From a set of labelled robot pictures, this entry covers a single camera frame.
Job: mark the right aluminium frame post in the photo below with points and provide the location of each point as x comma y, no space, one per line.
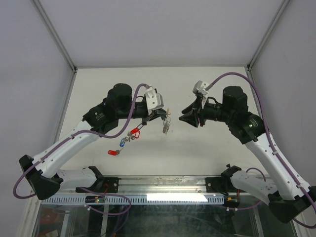
269,32

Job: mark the red key tag with key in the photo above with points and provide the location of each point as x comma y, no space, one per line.
114,152

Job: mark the blue key tag with key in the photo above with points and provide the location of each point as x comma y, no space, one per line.
122,142

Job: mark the grey slotted cable duct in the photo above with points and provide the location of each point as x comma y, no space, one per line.
136,199

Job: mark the aluminium frame post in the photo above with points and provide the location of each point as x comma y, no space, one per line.
53,33
269,32

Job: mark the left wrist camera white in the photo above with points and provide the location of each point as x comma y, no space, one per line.
154,100

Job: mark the large grey keyring yellow handle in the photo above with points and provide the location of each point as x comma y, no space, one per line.
166,122

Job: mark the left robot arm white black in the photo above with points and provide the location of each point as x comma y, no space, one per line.
109,119

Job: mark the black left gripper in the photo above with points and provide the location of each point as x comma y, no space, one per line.
154,114

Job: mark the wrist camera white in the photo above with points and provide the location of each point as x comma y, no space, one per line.
201,88
154,100

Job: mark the left aluminium frame post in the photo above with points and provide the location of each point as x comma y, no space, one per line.
53,33

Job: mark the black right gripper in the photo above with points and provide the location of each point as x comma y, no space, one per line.
193,117

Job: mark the aluminium mounting rail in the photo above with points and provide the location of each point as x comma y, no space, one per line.
148,184

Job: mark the red solid key tag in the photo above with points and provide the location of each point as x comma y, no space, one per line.
134,130

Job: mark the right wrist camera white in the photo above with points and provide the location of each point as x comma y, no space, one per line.
201,88

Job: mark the silver key pair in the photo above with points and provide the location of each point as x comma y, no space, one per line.
129,137

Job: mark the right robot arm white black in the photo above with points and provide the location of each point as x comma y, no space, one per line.
289,194

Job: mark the red key tag white label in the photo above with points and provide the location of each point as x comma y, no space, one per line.
137,135

